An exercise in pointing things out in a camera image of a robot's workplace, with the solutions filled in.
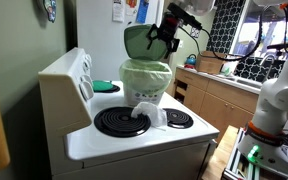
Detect blue paper note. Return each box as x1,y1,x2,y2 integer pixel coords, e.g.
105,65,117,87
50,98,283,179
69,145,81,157
136,0,150,25

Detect silver sink faucet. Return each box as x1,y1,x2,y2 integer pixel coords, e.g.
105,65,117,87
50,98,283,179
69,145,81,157
259,53,279,68

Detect white orange paper note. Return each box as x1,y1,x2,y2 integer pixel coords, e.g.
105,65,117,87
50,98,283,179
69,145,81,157
125,0,138,17

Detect wooden kitchen cabinets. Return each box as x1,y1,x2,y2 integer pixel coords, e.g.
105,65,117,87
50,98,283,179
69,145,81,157
173,65,262,145

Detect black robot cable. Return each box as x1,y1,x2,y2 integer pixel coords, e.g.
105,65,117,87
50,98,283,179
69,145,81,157
178,4,288,63

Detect white green dish bottle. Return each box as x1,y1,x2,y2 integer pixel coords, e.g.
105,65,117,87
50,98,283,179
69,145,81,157
220,61,234,77

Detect colourful round wall plate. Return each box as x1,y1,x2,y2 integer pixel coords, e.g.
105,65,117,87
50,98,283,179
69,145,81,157
42,0,58,24

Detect black white patterned curtain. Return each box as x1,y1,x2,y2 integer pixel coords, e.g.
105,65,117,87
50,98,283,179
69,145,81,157
206,0,247,55

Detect brown cardboard box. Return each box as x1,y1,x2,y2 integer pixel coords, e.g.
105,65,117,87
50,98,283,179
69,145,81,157
195,50,229,75

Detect blue kettle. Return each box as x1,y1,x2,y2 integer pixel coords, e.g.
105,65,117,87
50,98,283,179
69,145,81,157
184,53,198,67

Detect black white patterned backsplash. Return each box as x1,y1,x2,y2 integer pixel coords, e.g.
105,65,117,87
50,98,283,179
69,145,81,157
233,55,287,83

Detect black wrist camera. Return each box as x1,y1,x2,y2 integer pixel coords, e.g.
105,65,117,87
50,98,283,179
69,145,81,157
167,2,204,31

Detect white compost bin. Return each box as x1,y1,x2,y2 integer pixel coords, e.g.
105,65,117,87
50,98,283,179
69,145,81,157
123,79,169,108

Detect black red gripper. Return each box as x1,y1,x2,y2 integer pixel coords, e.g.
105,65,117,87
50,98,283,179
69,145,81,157
146,13,184,60

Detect white electric stove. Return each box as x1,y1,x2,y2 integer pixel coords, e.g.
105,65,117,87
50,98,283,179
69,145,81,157
37,47,220,180

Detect green bin liner bag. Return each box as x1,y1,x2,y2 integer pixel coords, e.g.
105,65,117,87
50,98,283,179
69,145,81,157
118,58,173,96

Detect green bin lid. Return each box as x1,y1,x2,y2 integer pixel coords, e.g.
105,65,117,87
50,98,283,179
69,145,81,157
123,24,169,62

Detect white tissue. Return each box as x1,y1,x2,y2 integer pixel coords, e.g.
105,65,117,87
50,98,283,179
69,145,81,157
130,101,168,129

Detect white refrigerator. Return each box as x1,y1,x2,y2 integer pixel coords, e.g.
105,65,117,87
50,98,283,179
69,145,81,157
76,0,167,83

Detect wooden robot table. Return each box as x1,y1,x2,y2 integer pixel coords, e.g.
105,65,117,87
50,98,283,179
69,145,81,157
202,124,241,180

